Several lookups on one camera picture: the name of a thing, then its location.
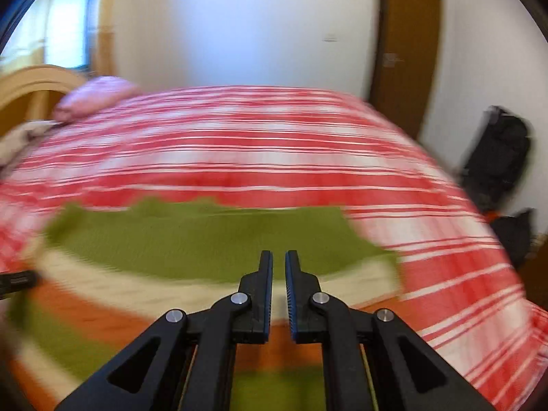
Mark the brown wooden door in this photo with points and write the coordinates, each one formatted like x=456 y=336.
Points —
x=406 y=51

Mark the pink pillow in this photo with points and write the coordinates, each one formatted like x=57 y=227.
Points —
x=92 y=96

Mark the window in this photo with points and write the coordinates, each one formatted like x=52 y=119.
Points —
x=70 y=25

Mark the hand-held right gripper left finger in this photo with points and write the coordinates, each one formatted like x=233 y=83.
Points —
x=269 y=291

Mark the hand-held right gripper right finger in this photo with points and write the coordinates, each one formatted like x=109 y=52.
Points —
x=290 y=295

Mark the green orange white striped sweater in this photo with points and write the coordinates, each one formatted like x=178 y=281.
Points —
x=128 y=291

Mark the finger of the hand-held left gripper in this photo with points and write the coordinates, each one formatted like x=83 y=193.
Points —
x=17 y=282

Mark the black folding chair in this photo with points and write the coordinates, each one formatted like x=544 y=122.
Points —
x=496 y=154

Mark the cream wooden headboard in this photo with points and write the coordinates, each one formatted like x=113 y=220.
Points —
x=34 y=90

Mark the black bag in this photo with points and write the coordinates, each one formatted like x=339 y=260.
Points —
x=513 y=235

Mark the white brown patterned pillow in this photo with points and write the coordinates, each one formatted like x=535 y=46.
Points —
x=21 y=141

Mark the bed with red plaid sheet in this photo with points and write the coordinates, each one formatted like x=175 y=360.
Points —
x=257 y=150

